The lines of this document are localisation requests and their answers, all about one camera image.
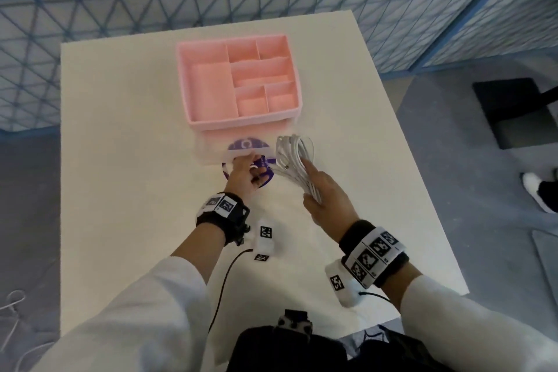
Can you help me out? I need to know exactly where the black stand base plate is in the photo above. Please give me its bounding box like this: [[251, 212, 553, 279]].
[[472, 77, 558, 150]]

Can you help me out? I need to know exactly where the person's right hand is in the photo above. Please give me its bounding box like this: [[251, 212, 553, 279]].
[[301, 158, 360, 242]]

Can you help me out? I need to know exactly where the thin black camera cable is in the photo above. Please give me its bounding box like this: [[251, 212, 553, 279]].
[[207, 247, 256, 335], [357, 291, 393, 303]]

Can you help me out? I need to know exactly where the black harness clip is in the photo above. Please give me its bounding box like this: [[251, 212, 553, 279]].
[[274, 308, 314, 338]]

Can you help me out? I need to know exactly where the pink compartment organizer box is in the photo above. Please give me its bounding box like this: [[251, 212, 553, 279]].
[[176, 34, 304, 167]]

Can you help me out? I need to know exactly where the person's black clothing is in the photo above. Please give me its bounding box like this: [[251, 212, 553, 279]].
[[226, 325, 454, 372]]

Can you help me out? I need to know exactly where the person's left hand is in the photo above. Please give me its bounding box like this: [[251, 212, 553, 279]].
[[226, 151, 269, 202]]

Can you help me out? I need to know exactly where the person's right forearm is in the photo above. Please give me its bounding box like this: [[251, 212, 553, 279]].
[[383, 260, 558, 372]]

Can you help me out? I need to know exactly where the purple round sticker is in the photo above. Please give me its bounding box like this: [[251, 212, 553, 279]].
[[221, 137, 278, 189]]

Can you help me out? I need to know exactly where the thin white cord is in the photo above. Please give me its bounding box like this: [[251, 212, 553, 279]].
[[0, 288, 58, 372]]

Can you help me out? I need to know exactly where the person's left forearm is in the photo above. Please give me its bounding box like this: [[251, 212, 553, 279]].
[[0, 223, 230, 372]]

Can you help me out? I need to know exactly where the white table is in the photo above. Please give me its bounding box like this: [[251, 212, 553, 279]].
[[59, 9, 470, 338]]

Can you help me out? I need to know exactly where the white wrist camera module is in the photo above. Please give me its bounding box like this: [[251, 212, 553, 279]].
[[252, 219, 278, 263], [324, 259, 363, 309]]

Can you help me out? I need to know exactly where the black marker wristband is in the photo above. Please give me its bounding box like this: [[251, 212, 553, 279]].
[[338, 220, 410, 289], [195, 192, 252, 247]]

